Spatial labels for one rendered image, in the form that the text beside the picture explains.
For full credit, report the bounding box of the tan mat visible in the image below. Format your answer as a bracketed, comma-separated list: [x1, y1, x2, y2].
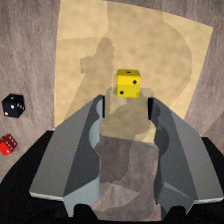
[54, 0, 213, 143]

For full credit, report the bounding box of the yellow die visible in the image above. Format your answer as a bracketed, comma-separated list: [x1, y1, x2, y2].
[116, 69, 141, 98]

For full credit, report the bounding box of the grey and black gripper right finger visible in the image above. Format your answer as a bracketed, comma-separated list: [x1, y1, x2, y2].
[147, 97, 224, 224]

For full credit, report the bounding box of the red die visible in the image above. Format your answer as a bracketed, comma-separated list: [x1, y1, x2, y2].
[0, 134, 17, 155]

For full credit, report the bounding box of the black die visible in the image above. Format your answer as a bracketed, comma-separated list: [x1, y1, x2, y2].
[2, 94, 25, 118]

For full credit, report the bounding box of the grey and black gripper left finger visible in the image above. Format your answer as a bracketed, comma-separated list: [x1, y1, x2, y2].
[0, 94, 105, 224]

